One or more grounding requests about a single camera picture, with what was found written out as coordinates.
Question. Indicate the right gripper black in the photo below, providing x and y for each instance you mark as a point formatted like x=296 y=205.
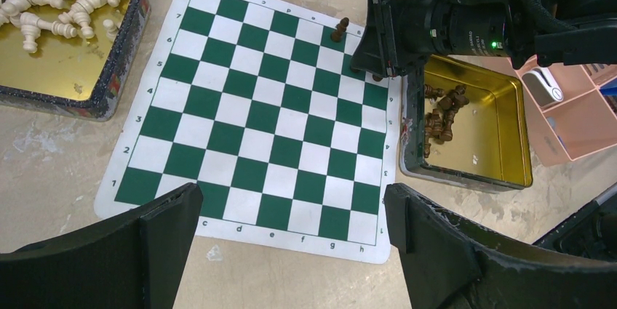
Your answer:
x=412 y=29

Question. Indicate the peach plastic file organizer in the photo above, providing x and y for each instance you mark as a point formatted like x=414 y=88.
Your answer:
x=582 y=124

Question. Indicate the gold tin brown pieces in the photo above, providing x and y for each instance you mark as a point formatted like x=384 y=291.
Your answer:
x=489 y=151

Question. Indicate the white device in organizer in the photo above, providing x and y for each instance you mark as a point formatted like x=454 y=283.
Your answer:
x=542 y=86

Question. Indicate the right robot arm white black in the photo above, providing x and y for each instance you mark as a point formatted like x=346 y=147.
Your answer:
x=571 y=32

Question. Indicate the green white chess mat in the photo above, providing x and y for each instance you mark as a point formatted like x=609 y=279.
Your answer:
x=252 y=101

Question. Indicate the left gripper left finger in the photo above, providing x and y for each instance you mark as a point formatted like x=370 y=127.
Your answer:
x=135 y=259

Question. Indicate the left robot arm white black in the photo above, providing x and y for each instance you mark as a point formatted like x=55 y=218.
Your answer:
x=136 y=259

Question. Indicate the white chess pieces pile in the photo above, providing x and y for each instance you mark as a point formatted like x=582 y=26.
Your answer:
x=74 y=20

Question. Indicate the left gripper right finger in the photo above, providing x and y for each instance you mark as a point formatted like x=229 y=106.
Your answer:
x=450 y=261

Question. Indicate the gold tin white pieces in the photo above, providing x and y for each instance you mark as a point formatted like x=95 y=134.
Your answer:
x=73 y=77

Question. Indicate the brown chess pieces pile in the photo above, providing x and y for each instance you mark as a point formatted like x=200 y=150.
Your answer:
x=438 y=124

